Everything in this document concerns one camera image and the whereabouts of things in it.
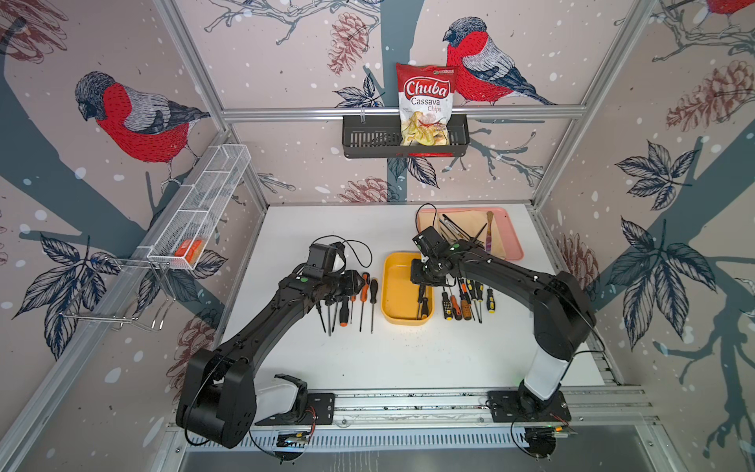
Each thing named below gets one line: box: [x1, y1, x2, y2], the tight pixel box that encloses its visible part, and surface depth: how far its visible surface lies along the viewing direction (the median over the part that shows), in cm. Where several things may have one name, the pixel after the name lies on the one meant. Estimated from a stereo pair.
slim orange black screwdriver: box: [448, 286, 463, 321], surface depth 92 cm
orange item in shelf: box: [174, 238, 205, 265], surface depth 68 cm
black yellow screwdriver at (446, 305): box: [441, 285, 454, 322], surface depth 92 cm
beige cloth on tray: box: [418, 210, 507, 260], surface depth 115 cm
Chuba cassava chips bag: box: [396, 62, 457, 147], surface depth 85 cm
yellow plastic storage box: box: [380, 251, 434, 326], surface depth 94 cm
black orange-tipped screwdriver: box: [339, 295, 349, 328], surface depth 90 cm
